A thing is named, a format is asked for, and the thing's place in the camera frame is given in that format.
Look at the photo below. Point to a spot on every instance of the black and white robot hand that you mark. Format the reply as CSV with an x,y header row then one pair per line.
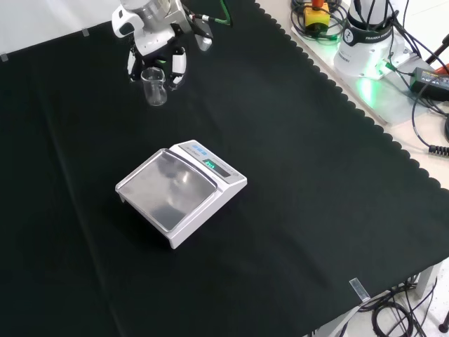
x,y
154,42

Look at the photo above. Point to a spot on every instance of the small clear glass beaker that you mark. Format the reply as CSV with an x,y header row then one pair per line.
x,y
155,93

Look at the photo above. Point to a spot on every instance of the white electronic balance steel pan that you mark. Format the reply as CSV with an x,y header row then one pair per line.
x,y
175,189

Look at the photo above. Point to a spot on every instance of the clear tape strip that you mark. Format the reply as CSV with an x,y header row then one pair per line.
x,y
85,32
3,57
359,289

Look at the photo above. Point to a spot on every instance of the yellow stop button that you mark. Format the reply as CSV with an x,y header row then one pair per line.
x,y
316,15

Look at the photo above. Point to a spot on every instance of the black bench cloth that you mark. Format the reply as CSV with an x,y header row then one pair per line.
x,y
280,175

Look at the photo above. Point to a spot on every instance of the pale base board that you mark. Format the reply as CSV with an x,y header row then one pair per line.
x,y
382,102

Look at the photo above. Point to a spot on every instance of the black power adapter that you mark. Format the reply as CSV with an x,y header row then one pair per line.
x,y
429,80

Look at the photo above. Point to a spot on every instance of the black and red tripod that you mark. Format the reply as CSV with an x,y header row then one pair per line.
x,y
440,52

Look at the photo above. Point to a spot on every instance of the white table leg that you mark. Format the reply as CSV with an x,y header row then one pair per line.
x,y
428,281

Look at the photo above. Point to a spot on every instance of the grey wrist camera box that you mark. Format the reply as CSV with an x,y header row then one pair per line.
x,y
204,42

